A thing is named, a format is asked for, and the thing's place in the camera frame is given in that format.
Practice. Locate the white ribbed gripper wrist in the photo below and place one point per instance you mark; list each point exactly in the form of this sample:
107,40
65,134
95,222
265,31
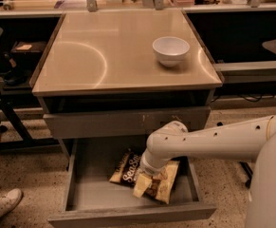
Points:
148,169

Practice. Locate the brown sea salt chip bag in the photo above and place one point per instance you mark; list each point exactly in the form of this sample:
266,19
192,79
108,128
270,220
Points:
128,169

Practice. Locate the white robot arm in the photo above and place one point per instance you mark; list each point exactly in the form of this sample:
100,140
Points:
252,140

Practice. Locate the open middle drawer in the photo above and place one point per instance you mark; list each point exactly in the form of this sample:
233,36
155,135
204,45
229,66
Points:
92,201

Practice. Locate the top grey drawer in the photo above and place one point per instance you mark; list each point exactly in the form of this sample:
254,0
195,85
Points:
123,122

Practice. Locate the grey drawer cabinet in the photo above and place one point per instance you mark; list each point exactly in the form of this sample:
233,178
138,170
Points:
104,61

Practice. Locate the white bowl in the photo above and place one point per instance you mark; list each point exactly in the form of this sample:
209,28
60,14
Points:
170,51

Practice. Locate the white sneaker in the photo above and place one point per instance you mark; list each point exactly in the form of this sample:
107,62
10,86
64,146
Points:
9,201

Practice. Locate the black box with label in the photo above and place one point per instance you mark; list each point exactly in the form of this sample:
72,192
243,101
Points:
28,47

